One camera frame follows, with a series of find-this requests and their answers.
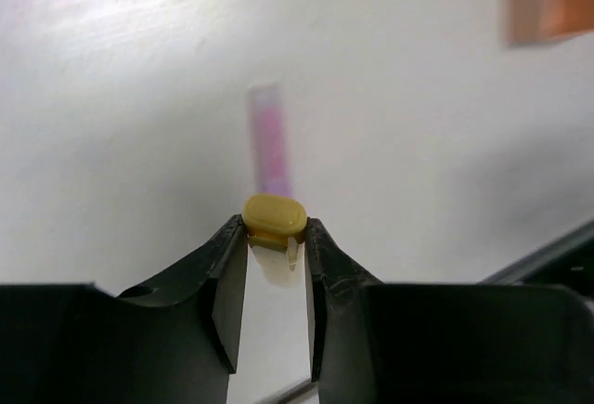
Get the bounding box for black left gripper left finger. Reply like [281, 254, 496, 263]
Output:
[1, 216, 247, 403]

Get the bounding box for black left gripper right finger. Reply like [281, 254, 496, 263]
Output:
[304, 218, 593, 403]

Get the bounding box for yellow highlighter marker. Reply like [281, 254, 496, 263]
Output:
[241, 193, 307, 289]

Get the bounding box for purple highlighter marker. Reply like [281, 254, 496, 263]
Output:
[248, 85, 292, 197]

